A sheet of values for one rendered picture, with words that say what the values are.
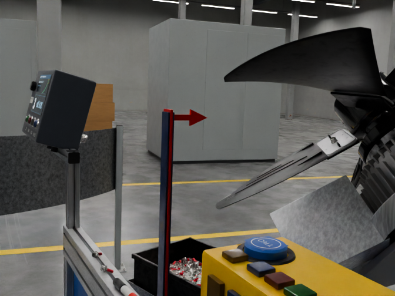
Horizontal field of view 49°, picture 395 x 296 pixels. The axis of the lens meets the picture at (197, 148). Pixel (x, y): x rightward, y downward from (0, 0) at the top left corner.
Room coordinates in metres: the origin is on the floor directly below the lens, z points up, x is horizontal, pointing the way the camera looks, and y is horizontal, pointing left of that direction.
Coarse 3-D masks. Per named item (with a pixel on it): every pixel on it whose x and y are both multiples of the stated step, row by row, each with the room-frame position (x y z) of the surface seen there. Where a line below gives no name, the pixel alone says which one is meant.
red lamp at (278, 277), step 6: (264, 276) 0.33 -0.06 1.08; (270, 276) 0.33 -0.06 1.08; (276, 276) 0.33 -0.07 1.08; (282, 276) 0.33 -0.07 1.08; (288, 276) 0.33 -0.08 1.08; (270, 282) 0.32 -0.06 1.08; (276, 282) 0.32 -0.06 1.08; (282, 282) 0.32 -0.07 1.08; (288, 282) 0.32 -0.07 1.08; (294, 282) 0.32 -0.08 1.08; (276, 288) 0.32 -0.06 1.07; (282, 288) 0.32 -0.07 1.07
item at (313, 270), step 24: (288, 240) 0.43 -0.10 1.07; (216, 264) 0.37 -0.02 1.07; (240, 264) 0.36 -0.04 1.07; (288, 264) 0.37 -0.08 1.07; (312, 264) 0.37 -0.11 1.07; (336, 264) 0.37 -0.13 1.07; (240, 288) 0.34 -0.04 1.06; (264, 288) 0.32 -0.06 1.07; (312, 288) 0.32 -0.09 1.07; (336, 288) 0.32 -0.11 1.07; (360, 288) 0.33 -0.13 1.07; (384, 288) 0.33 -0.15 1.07
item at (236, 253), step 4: (236, 248) 0.39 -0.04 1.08; (224, 252) 0.38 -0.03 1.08; (228, 252) 0.38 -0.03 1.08; (232, 252) 0.38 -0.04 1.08; (236, 252) 0.38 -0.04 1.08; (240, 252) 0.38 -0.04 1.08; (224, 256) 0.37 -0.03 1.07; (228, 256) 0.37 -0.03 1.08; (232, 256) 0.37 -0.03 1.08; (236, 256) 0.37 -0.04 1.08; (240, 256) 0.37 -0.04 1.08; (244, 256) 0.37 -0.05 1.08; (248, 256) 0.37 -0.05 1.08; (228, 260) 0.37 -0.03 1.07; (232, 260) 0.36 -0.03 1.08; (236, 260) 0.37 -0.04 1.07; (240, 260) 0.37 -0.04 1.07; (244, 260) 0.37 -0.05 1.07
